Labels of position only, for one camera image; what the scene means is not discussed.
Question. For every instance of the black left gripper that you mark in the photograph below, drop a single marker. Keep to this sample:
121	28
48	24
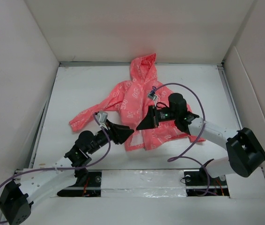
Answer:
120	133

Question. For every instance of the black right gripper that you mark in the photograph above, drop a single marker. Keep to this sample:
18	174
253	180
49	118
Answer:
150	121

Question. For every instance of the pink printed hooded jacket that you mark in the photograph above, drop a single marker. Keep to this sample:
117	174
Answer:
130	100

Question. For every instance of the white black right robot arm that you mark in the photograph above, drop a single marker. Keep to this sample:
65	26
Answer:
244	152

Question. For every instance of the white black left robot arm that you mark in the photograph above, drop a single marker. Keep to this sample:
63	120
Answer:
18	200

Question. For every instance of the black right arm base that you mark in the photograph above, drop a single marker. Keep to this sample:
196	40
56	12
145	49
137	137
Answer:
196	184

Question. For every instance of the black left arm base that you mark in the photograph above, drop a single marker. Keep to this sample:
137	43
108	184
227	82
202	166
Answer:
91	187

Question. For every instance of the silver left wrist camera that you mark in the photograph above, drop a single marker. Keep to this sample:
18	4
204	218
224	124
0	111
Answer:
101	117

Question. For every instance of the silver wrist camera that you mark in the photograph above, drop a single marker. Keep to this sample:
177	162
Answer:
152	96
101	117

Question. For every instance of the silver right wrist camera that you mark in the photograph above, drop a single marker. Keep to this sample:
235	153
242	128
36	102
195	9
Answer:
152	96

